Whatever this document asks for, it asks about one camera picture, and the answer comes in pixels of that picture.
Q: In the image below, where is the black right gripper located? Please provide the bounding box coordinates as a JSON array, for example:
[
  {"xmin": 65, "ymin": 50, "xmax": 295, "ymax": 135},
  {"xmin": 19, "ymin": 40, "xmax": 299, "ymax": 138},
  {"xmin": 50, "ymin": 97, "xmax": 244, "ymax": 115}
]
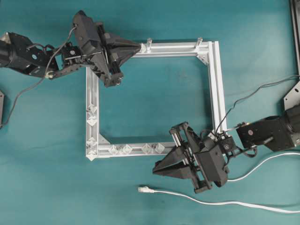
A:
[{"xmin": 152, "ymin": 122, "xmax": 212, "ymax": 194}]

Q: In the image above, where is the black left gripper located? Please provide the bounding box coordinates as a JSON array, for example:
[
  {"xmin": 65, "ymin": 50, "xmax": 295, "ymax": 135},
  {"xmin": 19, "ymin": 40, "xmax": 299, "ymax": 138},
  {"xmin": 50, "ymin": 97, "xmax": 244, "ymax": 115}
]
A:
[{"xmin": 88, "ymin": 22, "xmax": 141, "ymax": 87}]

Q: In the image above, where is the white ethernet cable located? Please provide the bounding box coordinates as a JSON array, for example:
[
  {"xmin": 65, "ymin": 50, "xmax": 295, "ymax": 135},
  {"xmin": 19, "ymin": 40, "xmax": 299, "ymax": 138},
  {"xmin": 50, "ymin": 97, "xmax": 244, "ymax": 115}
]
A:
[{"xmin": 137, "ymin": 151, "xmax": 300, "ymax": 214}]

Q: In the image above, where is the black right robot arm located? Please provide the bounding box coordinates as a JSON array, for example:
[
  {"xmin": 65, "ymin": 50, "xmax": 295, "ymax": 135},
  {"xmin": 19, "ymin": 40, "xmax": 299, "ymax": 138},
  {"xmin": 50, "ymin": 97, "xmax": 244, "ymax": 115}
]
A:
[{"xmin": 152, "ymin": 106, "xmax": 300, "ymax": 193}]

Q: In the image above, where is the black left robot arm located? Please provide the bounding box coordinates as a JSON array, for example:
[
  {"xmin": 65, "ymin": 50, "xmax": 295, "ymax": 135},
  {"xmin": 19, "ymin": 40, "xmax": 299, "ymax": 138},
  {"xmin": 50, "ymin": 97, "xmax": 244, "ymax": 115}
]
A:
[{"xmin": 0, "ymin": 22, "xmax": 141, "ymax": 87}]

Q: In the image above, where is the silver pin top middle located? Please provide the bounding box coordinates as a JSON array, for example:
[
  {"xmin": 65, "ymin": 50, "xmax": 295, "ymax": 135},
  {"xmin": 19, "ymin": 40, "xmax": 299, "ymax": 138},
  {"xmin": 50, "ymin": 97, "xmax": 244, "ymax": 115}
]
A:
[{"xmin": 146, "ymin": 38, "xmax": 152, "ymax": 53}]

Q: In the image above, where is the silver pin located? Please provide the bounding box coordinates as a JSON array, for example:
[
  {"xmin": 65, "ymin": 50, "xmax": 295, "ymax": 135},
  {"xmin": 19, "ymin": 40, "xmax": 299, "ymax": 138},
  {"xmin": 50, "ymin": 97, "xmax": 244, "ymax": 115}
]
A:
[
  {"xmin": 146, "ymin": 38, "xmax": 152, "ymax": 53},
  {"xmin": 195, "ymin": 37, "xmax": 203, "ymax": 51}
]

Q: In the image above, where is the silver pin top right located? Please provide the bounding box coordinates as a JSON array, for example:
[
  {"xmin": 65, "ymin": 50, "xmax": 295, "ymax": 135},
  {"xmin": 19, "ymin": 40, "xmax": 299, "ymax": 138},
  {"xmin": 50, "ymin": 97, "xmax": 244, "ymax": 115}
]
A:
[{"xmin": 195, "ymin": 37, "xmax": 203, "ymax": 51}]

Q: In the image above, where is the white cable tie mount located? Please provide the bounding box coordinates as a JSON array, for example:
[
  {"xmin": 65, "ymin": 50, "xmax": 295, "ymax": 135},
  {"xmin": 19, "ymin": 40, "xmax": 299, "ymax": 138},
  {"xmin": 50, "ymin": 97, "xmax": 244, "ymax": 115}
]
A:
[
  {"xmin": 139, "ymin": 43, "xmax": 147, "ymax": 53},
  {"xmin": 121, "ymin": 144, "xmax": 132, "ymax": 155},
  {"xmin": 141, "ymin": 143, "xmax": 153, "ymax": 154},
  {"xmin": 86, "ymin": 117, "xmax": 97, "ymax": 127},
  {"xmin": 108, "ymin": 144, "xmax": 120, "ymax": 155},
  {"xmin": 86, "ymin": 104, "xmax": 97, "ymax": 117},
  {"xmin": 86, "ymin": 137, "xmax": 98, "ymax": 150},
  {"xmin": 154, "ymin": 143, "xmax": 165, "ymax": 154}
]

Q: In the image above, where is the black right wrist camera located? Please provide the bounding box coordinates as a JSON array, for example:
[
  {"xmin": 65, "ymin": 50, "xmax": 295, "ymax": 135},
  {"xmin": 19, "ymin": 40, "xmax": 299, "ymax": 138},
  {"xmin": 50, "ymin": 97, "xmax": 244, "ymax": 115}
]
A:
[{"xmin": 194, "ymin": 138, "xmax": 228, "ymax": 188}]

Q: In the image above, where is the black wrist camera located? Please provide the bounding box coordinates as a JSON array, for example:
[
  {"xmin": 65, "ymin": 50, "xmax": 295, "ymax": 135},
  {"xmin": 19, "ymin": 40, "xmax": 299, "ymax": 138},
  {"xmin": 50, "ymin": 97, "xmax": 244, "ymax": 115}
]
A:
[
  {"xmin": 194, "ymin": 138, "xmax": 228, "ymax": 188},
  {"xmin": 72, "ymin": 10, "xmax": 102, "ymax": 55}
]

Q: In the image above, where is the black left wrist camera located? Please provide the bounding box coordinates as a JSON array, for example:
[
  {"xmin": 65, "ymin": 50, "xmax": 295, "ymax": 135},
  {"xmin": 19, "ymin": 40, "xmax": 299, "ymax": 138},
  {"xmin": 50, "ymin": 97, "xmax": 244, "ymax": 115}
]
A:
[{"xmin": 72, "ymin": 10, "xmax": 102, "ymax": 55}]

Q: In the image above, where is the grey left camera cable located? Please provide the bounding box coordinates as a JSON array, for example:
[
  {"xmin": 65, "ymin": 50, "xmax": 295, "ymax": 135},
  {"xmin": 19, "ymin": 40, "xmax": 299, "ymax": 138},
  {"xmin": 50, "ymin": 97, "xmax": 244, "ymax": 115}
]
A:
[{"xmin": 0, "ymin": 26, "xmax": 78, "ymax": 128}]

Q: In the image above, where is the silver aluminium extrusion frame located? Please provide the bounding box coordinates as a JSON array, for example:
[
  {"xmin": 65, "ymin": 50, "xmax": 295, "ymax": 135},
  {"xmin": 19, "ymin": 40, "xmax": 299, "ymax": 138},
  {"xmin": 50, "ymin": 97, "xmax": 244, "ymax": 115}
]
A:
[{"xmin": 85, "ymin": 41, "xmax": 227, "ymax": 161}]

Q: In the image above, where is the black bracket left edge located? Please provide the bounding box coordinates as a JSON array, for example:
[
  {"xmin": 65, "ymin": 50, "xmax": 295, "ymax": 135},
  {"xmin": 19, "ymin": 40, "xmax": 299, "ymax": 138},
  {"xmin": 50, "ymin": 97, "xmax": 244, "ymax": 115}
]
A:
[{"xmin": 0, "ymin": 90, "xmax": 5, "ymax": 123}]

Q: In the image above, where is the black right camera cable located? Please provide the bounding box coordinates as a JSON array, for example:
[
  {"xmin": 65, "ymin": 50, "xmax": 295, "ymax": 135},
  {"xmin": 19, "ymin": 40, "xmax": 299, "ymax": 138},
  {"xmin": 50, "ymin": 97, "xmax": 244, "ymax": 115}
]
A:
[{"xmin": 214, "ymin": 75, "xmax": 300, "ymax": 134}]

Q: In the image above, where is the black rail top right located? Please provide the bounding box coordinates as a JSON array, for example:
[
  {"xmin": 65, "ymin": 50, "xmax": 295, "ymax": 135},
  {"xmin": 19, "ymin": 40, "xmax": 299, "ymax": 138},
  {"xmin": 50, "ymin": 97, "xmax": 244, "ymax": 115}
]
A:
[{"xmin": 290, "ymin": 0, "xmax": 300, "ymax": 72}]

